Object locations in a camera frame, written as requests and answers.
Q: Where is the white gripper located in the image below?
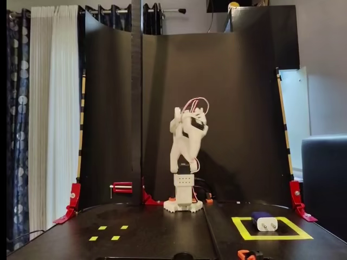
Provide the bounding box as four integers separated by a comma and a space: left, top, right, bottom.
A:
181, 107, 209, 139

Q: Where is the blue charger block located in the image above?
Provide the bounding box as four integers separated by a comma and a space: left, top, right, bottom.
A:
250, 211, 279, 233

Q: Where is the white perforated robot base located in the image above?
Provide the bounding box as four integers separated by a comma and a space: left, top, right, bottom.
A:
163, 199, 203, 214

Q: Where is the black corrugated backdrop board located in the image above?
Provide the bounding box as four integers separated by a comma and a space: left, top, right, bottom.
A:
78, 5, 301, 215

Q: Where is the black corrugated vertical pole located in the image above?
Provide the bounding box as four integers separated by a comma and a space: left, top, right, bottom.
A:
130, 0, 144, 207

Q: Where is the yellow black striped strip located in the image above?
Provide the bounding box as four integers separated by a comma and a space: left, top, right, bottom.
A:
275, 67, 295, 183
76, 75, 87, 181

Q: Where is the white cabinet door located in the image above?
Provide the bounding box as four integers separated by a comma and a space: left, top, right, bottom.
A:
278, 66, 312, 172

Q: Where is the red vise clamp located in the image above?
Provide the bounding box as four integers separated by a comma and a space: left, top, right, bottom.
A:
109, 181, 134, 200

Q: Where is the metal curtain rod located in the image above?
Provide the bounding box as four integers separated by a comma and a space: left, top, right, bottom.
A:
86, 9, 187, 14

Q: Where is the red corner clamp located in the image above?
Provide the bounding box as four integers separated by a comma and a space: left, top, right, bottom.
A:
53, 183, 82, 224
289, 180, 318, 223

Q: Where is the yellow tape square outline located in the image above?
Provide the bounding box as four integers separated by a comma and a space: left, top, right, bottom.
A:
232, 216, 314, 241

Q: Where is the white sheer curtain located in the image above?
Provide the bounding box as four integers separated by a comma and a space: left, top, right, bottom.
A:
28, 5, 81, 236

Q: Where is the dark blue patterned curtain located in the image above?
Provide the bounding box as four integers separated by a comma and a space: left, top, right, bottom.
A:
7, 8, 32, 252

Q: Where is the thin robot servo cable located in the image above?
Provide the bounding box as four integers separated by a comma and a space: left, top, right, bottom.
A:
190, 159, 202, 203
181, 96, 211, 116

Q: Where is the red base bracket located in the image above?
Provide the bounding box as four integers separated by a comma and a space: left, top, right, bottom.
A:
142, 175, 165, 206

